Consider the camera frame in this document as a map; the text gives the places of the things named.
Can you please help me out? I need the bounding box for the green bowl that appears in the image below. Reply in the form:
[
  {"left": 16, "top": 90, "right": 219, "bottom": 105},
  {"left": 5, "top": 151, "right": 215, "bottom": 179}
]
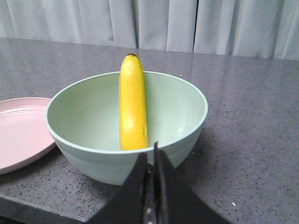
[{"left": 45, "top": 71, "right": 208, "bottom": 185}]

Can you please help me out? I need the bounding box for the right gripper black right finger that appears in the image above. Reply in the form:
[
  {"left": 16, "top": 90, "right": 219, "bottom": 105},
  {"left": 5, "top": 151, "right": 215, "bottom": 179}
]
[{"left": 154, "top": 142, "right": 229, "bottom": 224}]

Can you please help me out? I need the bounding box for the pale green curtain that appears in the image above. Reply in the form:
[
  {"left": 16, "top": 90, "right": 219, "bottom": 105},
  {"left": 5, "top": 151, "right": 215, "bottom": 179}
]
[{"left": 0, "top": 0, "right": 299, "bottom": 60}]

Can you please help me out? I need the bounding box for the yellow banana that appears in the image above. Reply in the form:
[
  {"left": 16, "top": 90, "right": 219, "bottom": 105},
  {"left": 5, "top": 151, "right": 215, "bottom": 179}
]
[{"left": 119, "top": 54, "right": 148, "bottom": 150}]

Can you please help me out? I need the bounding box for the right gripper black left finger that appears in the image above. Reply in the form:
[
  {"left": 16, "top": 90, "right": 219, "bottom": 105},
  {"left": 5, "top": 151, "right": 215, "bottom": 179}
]
[{"left": 87, "top": 153, "right": 147, "bottom": 224}]

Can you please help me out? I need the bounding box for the pink plate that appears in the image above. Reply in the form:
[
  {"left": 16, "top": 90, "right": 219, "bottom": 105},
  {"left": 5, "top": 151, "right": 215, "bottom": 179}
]
[{"left": 0, "top": 97, "right": 56, "bottom": 175}]

